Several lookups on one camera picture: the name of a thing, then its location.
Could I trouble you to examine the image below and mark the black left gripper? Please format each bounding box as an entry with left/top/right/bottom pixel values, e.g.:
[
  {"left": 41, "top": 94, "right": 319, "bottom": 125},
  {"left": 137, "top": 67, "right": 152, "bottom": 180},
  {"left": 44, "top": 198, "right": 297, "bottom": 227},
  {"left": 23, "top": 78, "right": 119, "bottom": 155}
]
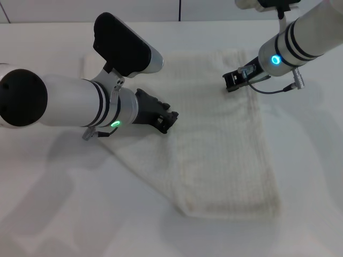
[{"left": 132, "top": 88, "right": 180, "bottom": 135}]

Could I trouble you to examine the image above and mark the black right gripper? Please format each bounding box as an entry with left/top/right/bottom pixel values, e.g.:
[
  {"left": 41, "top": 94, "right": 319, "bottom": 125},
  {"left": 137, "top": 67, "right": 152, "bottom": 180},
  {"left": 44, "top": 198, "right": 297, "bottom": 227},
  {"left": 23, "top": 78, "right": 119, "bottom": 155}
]
[{"left": 222, "top": 63, "right": 271, "bottom": 93}]

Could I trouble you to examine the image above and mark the white ribbed towel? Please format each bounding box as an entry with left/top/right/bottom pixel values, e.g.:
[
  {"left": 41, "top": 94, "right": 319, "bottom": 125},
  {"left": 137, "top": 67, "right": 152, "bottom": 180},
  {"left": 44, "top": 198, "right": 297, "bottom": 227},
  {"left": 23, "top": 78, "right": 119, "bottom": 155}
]
[{"left": 80, "top": 48, "right": 282, "bottom": 220}]

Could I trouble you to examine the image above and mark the clear plug on right gripper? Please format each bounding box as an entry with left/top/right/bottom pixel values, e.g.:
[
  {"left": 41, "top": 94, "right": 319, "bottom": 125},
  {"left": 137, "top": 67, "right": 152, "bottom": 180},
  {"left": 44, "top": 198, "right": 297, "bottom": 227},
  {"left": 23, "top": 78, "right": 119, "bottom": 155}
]
[{"left": 237, "top": 65, "right": 256, "bottom": 78}]

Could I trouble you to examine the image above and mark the right arm cable with plug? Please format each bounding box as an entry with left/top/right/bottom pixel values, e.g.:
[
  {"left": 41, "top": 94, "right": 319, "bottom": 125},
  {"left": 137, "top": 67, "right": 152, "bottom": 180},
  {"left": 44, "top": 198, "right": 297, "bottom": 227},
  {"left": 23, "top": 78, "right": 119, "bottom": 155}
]
[{"left": 247, "top": 67, "right": 307, "bottom": 95}]

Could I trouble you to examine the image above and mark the arm cable with plug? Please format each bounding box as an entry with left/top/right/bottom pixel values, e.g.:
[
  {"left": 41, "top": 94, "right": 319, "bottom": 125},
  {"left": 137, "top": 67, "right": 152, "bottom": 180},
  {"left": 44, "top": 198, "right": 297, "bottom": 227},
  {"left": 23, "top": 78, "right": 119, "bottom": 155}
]
[
  {"left": 81, "top": 125, "right": 119, "bottom": 142},
  {"left": 247, "top": 67, "right": 307, "bottom": 95}
]

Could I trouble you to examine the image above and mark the left arm cable with plug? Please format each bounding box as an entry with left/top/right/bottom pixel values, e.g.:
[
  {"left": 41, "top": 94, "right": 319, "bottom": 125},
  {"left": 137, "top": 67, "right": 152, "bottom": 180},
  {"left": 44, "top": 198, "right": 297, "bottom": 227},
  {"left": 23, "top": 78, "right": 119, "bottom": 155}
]
[{"left": 81, "top": 125, "right": 119, "bottom": 142}]

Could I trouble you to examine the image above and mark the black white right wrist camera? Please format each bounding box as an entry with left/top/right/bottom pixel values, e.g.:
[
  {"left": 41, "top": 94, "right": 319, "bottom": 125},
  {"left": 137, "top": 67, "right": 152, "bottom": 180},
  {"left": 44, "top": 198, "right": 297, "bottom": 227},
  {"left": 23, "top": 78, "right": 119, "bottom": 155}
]
[{"left": 234, "top": 0, "right": 302, "bottom": 13}]

